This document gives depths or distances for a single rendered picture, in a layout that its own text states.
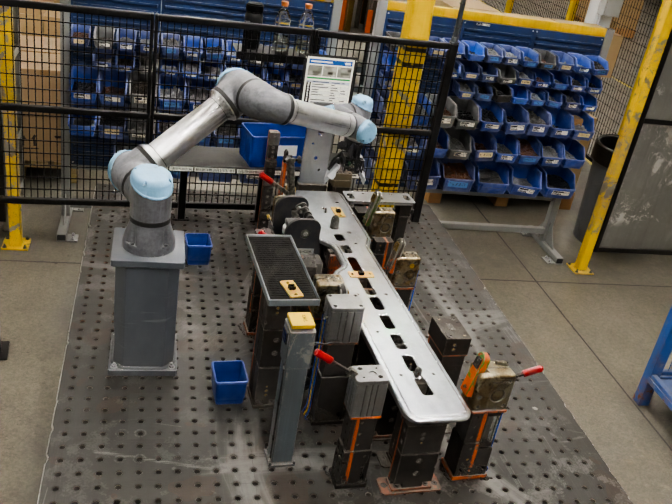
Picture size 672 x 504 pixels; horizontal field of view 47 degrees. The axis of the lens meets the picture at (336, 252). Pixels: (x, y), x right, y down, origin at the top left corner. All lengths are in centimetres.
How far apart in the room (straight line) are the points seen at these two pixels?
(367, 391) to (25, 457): 166
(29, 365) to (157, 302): 146
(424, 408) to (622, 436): 206
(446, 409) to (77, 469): 96
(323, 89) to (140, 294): 139
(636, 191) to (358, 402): 359
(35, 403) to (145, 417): 123
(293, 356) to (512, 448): 82
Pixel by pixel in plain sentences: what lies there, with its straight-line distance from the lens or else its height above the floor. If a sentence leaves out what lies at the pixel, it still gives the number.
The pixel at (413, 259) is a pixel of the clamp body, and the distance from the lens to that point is 261.
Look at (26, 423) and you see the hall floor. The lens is 341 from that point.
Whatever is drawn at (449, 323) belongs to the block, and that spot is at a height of 103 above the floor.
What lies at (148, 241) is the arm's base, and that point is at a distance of 226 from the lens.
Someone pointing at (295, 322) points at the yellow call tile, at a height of 116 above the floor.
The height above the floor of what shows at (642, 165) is 76.
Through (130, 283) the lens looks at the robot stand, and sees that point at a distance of 231.
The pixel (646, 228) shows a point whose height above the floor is 33.
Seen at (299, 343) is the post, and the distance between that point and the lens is 195.
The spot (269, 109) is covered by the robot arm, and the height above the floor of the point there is 150.
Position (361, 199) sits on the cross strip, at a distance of 309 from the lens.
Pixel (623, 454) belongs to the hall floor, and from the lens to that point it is 386.
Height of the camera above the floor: 221
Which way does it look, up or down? 27 degrees down
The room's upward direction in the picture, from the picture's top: 10 degrees clockwise
